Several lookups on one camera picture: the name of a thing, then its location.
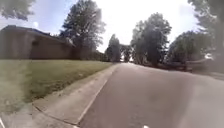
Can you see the grass lawn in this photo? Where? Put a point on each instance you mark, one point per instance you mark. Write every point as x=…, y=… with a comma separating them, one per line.
x=50, y=75

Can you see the brown brick building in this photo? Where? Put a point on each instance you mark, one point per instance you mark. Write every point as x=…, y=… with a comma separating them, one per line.
x=33, y=45

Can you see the tree with overhanging branches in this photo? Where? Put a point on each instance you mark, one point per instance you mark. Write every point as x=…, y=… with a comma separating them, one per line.
x=15, y=8

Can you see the grey asphalt road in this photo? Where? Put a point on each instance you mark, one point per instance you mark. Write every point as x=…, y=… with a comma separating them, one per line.
x=150, y=96

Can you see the small dark tree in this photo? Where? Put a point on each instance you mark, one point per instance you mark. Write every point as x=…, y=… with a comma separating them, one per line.
x=113, y=50

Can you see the tall dark tree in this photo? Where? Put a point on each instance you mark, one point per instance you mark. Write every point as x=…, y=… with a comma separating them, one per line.
x=83, y=26
x=213, y=20

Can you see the pale concrete kerb gutter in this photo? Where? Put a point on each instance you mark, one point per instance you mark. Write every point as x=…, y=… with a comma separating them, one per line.
x=71, y=100

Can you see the broad dark tree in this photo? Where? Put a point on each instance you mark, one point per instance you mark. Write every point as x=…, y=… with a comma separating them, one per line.
x=188, y=45
x=151, y=40

